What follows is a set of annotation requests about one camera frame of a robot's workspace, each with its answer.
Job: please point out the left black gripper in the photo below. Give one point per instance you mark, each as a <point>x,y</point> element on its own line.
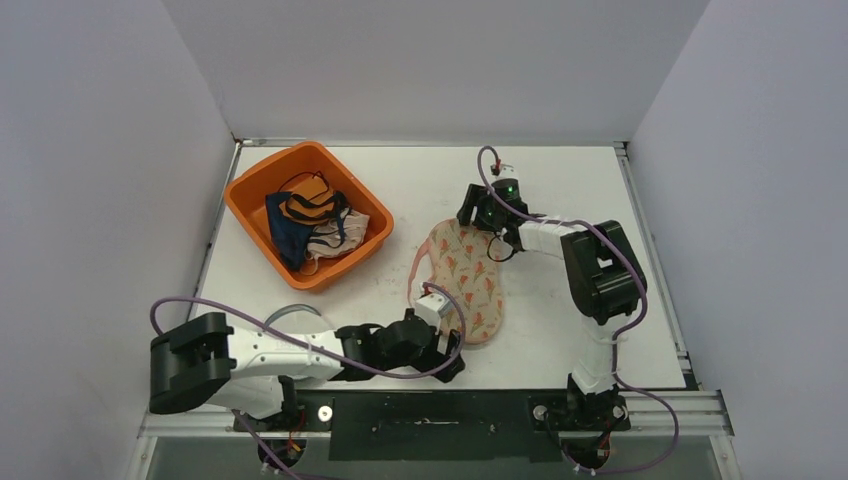
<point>433,354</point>

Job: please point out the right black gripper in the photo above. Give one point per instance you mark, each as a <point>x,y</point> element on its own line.
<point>469,207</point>

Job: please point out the floral padded bra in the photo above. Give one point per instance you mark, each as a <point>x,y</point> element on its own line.
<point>461,264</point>

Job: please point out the white mesh laundry bag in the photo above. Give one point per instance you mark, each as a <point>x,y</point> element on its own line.
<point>298,318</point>

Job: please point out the navy blue bra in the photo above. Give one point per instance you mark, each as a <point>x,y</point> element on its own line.
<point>289,238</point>

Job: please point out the orange plastic tub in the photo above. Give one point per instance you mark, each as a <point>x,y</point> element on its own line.
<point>245,197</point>

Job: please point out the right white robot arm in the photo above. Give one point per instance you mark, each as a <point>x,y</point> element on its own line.
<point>605,280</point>

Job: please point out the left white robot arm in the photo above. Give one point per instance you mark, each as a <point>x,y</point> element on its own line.
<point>208,361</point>

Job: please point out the beige bra in tub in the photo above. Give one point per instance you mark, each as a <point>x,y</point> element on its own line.
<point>338,237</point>

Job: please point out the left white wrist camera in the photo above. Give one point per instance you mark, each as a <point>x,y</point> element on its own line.
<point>433,308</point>

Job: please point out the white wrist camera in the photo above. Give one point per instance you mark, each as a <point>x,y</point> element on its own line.
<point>433,308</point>
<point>501,171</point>

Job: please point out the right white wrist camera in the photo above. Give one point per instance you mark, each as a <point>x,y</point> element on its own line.
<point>501,171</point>

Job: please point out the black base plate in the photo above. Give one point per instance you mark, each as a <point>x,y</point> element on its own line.
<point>445,425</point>

